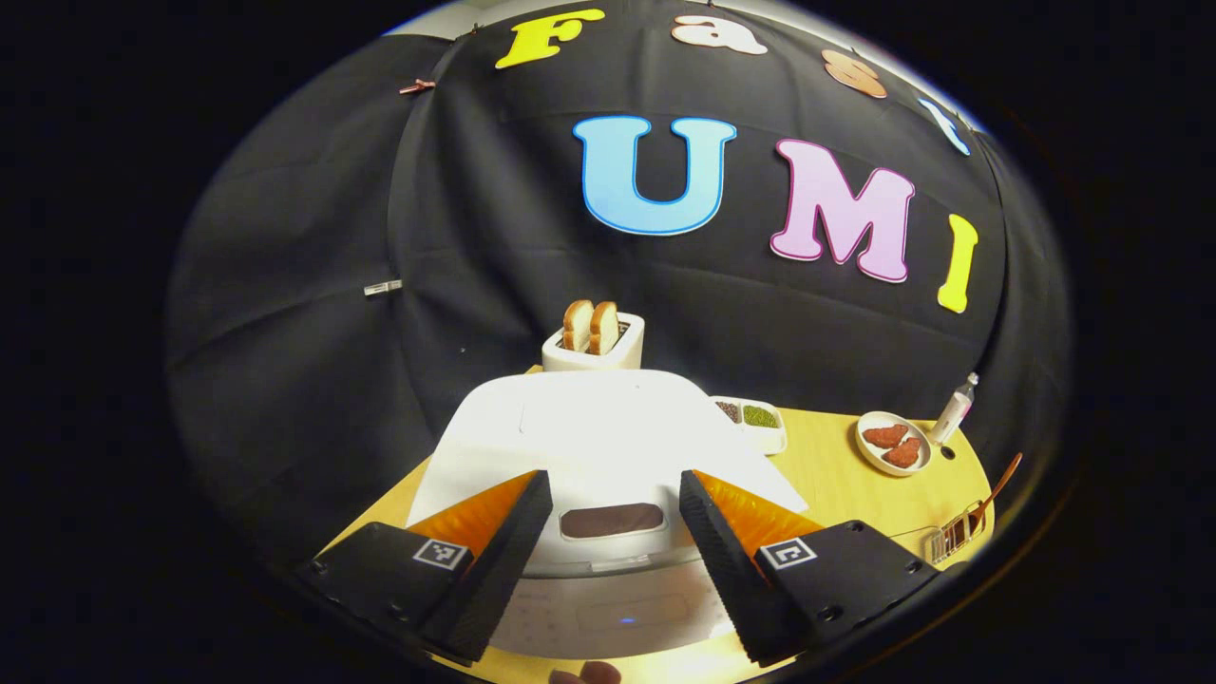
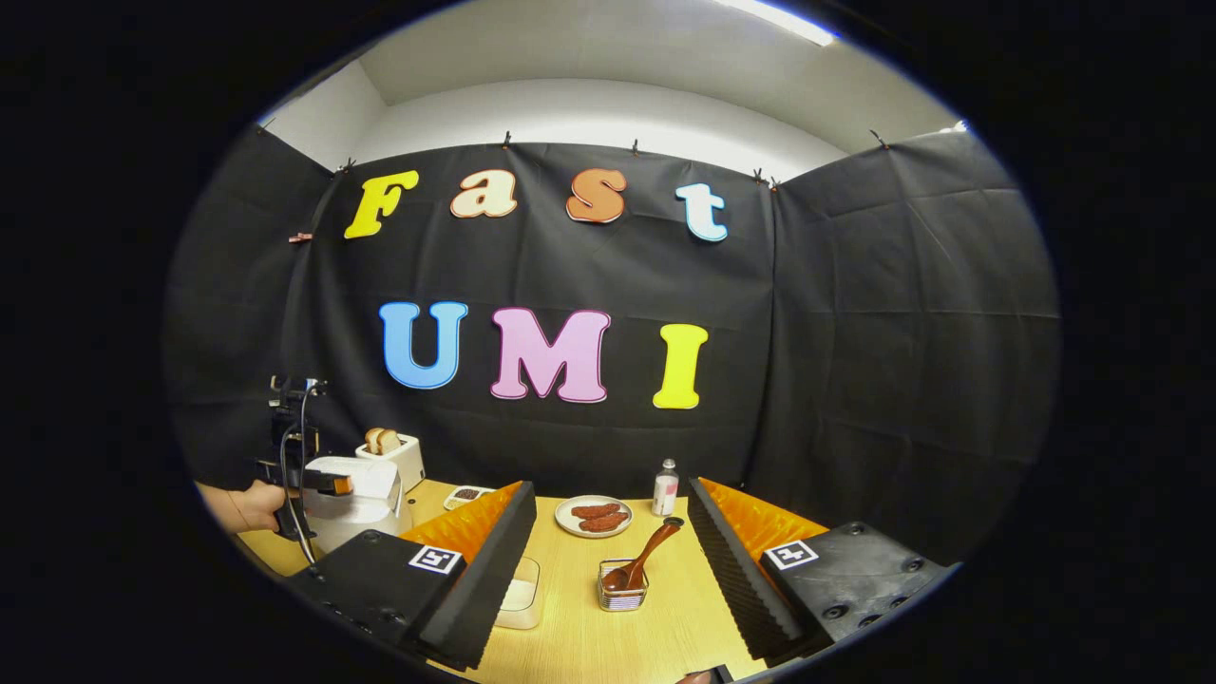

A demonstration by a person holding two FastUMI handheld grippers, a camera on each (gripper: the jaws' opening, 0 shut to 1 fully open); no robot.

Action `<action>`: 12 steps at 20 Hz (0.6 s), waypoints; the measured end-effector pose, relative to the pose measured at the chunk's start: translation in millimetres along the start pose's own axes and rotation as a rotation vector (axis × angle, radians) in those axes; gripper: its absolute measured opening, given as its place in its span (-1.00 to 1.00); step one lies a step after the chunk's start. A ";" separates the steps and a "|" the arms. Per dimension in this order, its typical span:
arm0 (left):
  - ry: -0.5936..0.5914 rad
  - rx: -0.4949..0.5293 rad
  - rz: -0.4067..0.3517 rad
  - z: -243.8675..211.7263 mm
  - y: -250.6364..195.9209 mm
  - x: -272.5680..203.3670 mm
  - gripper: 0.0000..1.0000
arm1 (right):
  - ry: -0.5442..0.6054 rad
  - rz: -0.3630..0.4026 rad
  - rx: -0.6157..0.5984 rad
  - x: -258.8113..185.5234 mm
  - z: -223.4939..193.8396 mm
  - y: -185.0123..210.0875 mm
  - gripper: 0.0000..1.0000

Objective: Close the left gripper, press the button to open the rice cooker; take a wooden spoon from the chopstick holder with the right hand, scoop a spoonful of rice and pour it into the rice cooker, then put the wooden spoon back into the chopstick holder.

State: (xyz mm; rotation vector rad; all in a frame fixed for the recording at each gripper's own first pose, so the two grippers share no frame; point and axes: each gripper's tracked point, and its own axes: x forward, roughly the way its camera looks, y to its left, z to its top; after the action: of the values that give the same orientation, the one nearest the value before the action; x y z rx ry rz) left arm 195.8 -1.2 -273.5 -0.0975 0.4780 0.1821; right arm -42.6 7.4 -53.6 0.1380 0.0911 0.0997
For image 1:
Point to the toast slice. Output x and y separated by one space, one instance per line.
604 330
577 328

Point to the white plate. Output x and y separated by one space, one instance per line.
869 451

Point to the red cloth clip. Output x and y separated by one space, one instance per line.
416 86

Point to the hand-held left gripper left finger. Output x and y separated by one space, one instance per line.
489 579

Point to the silver cloth clip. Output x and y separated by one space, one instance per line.
382 287

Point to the white divided grain dish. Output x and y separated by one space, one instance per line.
760 418

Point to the small clear bottle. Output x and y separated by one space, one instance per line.
953 410

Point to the brown wooden spoon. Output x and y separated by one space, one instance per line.
996 489

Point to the white rice cooker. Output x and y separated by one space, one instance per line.
608 427

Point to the brown meat piece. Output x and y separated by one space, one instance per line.
904 453
885 436

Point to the white toaster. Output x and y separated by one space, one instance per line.
627 347

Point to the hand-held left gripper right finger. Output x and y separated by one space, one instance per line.
731 579

